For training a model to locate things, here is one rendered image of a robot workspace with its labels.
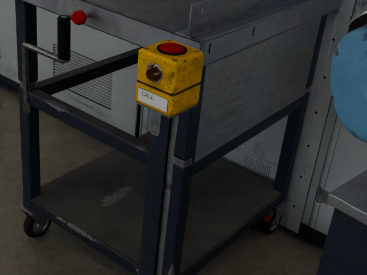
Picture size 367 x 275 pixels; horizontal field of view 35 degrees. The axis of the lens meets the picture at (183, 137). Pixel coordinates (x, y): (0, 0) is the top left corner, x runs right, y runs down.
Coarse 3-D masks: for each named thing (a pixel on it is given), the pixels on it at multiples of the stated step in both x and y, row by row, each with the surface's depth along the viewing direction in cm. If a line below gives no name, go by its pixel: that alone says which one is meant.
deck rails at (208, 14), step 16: (208, 0) 118; (224, 0) 123; (240, 0) 129; (256, 0) 134; (272, 0) 140; (288, 0) 147; (192, 16) 116; (208, 16) 121; (224, 16) 126; (240, 16) 131; (176, 32) 119; (192, 32) 118
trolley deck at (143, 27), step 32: (32, 0) 143; (64, 0) 136; (96, 0) 134; (128, 0) 136; (160, 0) 139; (192, 0) 141; (320, 0) 155; (128, 32) 127; (160, 32) 122; (224, 32) 122; (256, 32) 133
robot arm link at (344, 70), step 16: (352, 32) 74; (352, 48) 75; (336, 64) 79; (352, 64) 75; (336, 80) 79; (352, 80) 76; (336, 96) 80; (352, 96) 76; (336, 112) 81; (352, 112) 77; (352, 128) 77
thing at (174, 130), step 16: (160, 128) 102; (176, 128) 103; (160, 144) 103; (160, 160) 105; (160, 176) 106; (160, 192) 107; (144, 208) 112; (160, 208) 109; (144, 224) 113; (160, 224) 114; (144, 240) 115; (160, 240) 115; (144, 256) 117; (160, 256) 117; (144, 272) 118; (160, 272) 119
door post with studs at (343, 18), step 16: (352, 0) 165; (336, 32) 171; (336, 48) 172; (320, 96) 181; (320, 112) 183; (320, 128) 185; (304, 160) 193; (304, 176) 195; (304, 192) 197; (288, 224) 206
